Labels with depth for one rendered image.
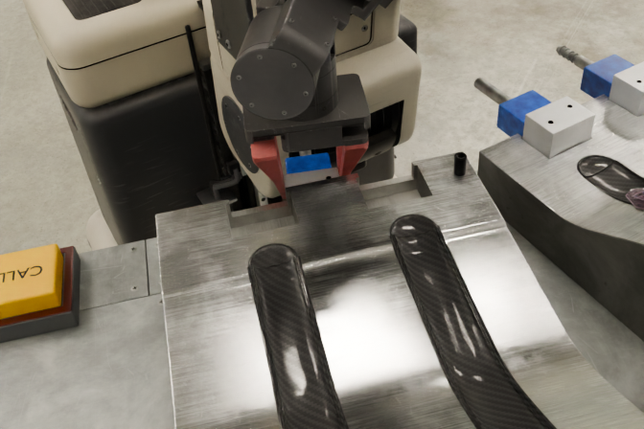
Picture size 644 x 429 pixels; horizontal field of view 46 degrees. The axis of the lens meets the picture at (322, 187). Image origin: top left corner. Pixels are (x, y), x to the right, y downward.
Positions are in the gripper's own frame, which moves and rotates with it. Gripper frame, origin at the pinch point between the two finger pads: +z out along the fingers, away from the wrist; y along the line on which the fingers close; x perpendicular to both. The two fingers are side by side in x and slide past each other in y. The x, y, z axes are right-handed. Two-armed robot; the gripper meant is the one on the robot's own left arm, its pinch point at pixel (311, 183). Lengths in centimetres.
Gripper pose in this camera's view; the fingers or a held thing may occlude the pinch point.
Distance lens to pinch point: 68.3
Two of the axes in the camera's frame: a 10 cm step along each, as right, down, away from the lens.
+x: -1.2, -6.5, 7.5
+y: 9.9, -1.3, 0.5
